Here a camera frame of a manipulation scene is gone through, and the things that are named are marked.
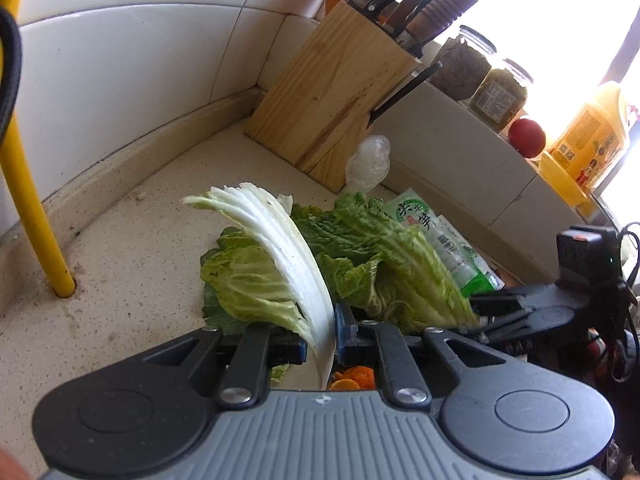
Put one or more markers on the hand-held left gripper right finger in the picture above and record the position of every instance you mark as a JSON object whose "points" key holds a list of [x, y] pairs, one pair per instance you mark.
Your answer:
{"points": [[345, 332]]}

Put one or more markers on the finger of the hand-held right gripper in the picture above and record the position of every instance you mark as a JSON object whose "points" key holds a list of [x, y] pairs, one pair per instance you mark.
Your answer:
{"points": [[540, 322], [515, 302]]}

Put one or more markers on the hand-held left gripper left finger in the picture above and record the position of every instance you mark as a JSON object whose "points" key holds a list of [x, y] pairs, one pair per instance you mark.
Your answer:
{"points": [[250, 355]]}

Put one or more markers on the green napa cabbage leaf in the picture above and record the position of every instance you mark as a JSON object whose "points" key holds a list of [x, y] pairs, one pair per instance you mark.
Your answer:
{"points": [[380, 260]]}

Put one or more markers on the napa cabbage leaf white stem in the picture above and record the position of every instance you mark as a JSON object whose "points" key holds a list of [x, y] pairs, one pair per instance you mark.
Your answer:
{"points": [[280, 240]]}

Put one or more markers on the dark green vegetable leaf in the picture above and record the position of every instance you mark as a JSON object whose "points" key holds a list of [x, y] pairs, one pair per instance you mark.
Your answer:
{"points": [[222, 310]]}

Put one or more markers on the green printed plastic package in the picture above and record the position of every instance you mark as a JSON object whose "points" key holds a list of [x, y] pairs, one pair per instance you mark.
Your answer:
{"points": [[450, 250]]}

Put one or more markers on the yellow oil bottle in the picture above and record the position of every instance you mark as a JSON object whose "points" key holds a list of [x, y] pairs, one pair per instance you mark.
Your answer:
{"points": [[592, 135]]}

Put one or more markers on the red tomato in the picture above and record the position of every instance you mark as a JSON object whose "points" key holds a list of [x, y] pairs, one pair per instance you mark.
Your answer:
{"points": [[526, 137]]}

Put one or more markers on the clear plastic bag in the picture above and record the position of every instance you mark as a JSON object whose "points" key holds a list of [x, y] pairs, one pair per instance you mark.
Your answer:
{"points": [[369, 162]]}

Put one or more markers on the glass jar labelled yellow contents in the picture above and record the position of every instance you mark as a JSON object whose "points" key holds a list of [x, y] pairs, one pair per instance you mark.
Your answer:
{"points": [[500, 95]]}

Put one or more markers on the wooden knife block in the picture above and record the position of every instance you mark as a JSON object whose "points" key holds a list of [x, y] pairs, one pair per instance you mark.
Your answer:
{"points": [[325, 100]]}

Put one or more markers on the glass jar brown contents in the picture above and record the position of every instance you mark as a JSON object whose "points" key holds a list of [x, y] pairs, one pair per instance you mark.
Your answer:
{"points": [[460, 65]]}

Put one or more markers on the yellow pipe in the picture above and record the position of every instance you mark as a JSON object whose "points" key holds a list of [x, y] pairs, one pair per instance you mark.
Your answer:
{"points": [[30, 185]]}

